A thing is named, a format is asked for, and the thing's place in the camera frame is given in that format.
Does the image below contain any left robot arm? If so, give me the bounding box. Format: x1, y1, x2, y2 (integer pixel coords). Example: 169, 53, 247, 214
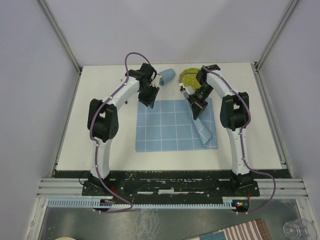
87, 63, 160, 195

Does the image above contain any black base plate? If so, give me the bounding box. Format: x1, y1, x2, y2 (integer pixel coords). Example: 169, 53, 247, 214
78, 170, 260, 203

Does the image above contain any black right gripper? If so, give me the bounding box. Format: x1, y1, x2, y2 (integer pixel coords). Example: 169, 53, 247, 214
186, 82, 213, 120

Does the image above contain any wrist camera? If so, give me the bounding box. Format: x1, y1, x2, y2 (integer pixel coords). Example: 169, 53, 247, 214
179, 82, 194, 98
152, 74, 163, 87

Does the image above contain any green dotted plate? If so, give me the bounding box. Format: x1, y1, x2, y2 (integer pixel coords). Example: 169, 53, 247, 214
179, 67, 201, 91

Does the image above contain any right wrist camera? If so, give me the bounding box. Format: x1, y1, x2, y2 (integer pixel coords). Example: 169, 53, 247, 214
179, 82, 194, 98

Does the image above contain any aluminium frame rail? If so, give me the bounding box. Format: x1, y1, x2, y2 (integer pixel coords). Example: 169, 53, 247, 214
255, 0, 301, 72

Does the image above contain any blue checked cloth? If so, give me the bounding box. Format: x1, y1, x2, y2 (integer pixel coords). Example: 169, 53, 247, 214
135, 97, 218, 153

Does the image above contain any cream round object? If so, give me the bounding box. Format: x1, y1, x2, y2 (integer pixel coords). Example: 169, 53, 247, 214
55, 237, 76, 240

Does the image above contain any striped folded cloth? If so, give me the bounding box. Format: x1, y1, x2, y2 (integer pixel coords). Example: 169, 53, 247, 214
189, 219, 272, 240

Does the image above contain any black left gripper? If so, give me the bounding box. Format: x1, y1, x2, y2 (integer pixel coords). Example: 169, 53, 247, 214
138, 82, 160, 109

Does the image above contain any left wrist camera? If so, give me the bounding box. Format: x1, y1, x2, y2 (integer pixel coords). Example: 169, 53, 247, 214
152, 74, 163, 87

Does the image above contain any clear glass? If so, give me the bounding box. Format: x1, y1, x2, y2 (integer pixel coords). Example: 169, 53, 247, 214
283, 218, 318, 240

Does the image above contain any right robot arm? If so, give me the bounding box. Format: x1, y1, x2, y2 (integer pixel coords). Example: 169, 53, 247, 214
186, 64, 254, 196

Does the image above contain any blue cup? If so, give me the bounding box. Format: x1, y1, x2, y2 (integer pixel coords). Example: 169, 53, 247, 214
158, 68, 176, 86

